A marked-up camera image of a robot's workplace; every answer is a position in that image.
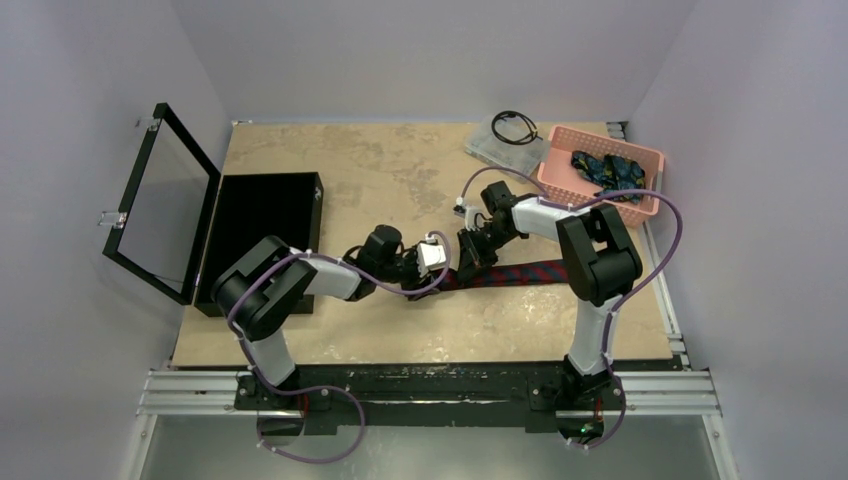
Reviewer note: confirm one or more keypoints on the black mounting base plate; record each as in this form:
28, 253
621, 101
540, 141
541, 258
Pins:
320, 399

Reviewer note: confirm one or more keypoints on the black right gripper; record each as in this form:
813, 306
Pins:
474, 249

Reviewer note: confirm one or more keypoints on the aluminium frame rail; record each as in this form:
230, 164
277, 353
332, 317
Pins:
650, 389

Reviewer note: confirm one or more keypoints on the blue patterned tie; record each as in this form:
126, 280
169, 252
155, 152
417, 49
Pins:
611, 173

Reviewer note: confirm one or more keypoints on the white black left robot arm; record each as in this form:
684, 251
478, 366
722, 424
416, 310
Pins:
261, 290

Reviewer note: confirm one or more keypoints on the black tie display box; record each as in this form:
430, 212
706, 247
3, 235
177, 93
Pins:
251, 207

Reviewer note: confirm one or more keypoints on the red navy striped tie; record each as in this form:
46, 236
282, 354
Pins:
544, 272

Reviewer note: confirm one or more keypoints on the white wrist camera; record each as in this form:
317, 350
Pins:
431, 256
473, 217

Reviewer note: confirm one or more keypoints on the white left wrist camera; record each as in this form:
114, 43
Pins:
431, 256

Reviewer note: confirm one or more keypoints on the black framed glass box lid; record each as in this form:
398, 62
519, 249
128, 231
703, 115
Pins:
159, 229

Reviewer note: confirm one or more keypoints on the pink plastic basket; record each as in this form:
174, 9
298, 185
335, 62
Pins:
561, 180

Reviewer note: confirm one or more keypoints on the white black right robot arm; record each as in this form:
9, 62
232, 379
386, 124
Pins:
599, 259

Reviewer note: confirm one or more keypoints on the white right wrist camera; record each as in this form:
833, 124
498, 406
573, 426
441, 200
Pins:
473, 217

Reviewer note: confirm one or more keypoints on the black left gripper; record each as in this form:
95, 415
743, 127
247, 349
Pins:
416, 281

